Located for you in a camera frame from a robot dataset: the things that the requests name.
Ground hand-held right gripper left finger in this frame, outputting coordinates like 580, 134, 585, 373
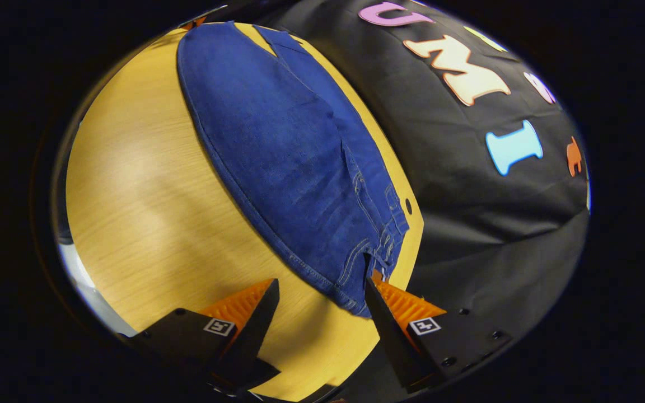
121, 278, 282, 393

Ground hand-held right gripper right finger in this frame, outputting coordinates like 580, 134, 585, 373
364, 269, 515, 393

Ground blue denim jeans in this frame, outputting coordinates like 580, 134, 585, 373
176, 21, 410, 318

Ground black backdrop cloth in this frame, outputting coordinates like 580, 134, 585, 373
267, 0, 592, 401

